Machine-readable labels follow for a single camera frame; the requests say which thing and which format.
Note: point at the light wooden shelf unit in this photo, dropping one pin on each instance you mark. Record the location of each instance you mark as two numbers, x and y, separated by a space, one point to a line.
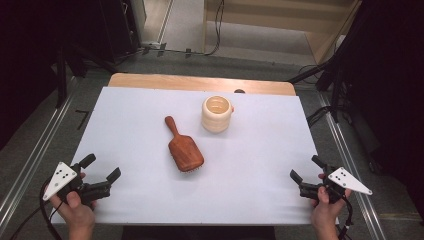
260 23

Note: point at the person's left hand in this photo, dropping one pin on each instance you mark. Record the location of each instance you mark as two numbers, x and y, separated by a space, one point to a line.
78 215

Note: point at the brown wooden hairbrush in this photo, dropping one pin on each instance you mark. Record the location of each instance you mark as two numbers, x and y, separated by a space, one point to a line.
185 153

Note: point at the black metal stand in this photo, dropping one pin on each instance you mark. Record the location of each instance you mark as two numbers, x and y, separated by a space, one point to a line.
61 76
335 83

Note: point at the cream ribbed cup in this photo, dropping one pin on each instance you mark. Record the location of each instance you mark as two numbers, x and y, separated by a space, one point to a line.
216 120

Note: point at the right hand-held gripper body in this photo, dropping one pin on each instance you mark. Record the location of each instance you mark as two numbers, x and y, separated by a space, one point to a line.
346 179

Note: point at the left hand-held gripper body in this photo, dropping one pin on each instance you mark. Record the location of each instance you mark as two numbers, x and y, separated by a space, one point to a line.
60 178

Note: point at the aluminium floor rail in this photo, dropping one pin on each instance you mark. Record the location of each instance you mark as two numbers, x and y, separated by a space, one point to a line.
30 163
353 173

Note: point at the black cabinet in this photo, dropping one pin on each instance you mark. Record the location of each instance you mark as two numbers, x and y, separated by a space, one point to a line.
116 26

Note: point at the person's right hand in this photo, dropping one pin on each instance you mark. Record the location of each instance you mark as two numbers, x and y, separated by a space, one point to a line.
325 213

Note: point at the white table cover board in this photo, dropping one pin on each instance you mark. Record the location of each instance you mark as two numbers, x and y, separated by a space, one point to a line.
150 186

